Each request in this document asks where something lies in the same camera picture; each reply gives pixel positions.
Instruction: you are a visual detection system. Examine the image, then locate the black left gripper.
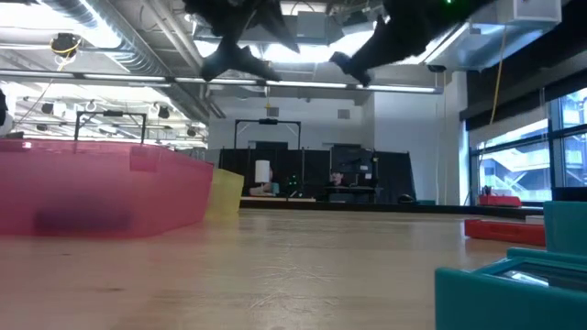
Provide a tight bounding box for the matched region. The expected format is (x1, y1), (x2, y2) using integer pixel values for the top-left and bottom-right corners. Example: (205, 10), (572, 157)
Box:
(183, 0), (300, 83)

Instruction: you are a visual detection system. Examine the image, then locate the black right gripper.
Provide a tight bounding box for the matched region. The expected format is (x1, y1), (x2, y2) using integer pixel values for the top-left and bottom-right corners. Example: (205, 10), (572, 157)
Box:
(328, 0), (481, 88)

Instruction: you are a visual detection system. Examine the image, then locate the ceiling tube light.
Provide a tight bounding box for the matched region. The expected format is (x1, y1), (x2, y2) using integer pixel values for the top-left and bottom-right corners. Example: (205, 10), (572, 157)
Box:
(264, 79), (437, 94)
(0, 69), (190, 87)

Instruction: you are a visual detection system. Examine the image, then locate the grey ceiling box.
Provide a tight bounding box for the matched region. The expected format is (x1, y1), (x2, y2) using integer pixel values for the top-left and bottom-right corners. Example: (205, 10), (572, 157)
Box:
(295, 10), (344, 46)

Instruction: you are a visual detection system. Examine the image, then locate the dark monitor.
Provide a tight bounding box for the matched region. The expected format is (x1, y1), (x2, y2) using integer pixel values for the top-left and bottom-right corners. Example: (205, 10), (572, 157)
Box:
(329, 145), (375, 175)

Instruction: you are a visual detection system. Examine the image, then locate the white cylinder lamp shade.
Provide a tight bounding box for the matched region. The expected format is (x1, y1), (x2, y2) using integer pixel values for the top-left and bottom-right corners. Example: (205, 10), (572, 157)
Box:
(254, 159), (271, 185)

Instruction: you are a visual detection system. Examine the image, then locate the black partition curtain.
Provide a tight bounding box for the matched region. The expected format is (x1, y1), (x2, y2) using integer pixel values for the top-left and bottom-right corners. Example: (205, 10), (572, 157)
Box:
(218, 147), (416, 199)

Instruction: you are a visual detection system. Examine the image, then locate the person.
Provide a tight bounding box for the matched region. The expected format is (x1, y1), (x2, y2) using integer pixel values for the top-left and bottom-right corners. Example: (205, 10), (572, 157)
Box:
(328, 170), (349, 189)
(249, 167), (281, 197)

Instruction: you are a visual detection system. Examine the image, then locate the yellow translucent bin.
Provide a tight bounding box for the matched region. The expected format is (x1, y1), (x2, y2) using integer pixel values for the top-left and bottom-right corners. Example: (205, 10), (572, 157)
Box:
(204, 168), (246, 222)

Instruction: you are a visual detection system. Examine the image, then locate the background wooden table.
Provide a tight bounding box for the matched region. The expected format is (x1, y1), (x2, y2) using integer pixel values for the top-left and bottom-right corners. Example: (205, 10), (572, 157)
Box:
(239, 195), (317, 204)

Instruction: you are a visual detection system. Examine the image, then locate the red translucent bin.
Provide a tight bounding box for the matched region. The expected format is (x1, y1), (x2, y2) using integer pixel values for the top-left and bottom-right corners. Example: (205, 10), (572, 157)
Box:
(0, 138), (215, 239)

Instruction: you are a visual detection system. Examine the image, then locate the large dark-framed window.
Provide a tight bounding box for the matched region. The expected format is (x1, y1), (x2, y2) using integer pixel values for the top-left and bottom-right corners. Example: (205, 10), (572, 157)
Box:
(467, 86), (587, 205)

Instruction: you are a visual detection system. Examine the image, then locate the black camera stand frame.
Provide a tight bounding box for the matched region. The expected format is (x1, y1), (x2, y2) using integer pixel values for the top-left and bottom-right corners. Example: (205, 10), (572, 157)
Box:
(233, 118), (303, 198)

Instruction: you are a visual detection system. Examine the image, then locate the black aluminium table frame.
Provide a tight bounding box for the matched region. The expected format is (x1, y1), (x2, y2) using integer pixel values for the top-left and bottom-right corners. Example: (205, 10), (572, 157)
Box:
(239, 200), (545, 221)

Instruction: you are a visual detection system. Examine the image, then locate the yellow hanging cable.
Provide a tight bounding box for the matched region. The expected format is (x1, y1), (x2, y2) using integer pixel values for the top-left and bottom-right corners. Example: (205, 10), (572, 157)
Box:
(489, 22), (509, 126)

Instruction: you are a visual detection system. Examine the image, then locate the black yellow cable reel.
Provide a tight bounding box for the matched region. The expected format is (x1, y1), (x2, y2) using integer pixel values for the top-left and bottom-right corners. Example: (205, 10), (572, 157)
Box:
(49, 31), (83, 61)

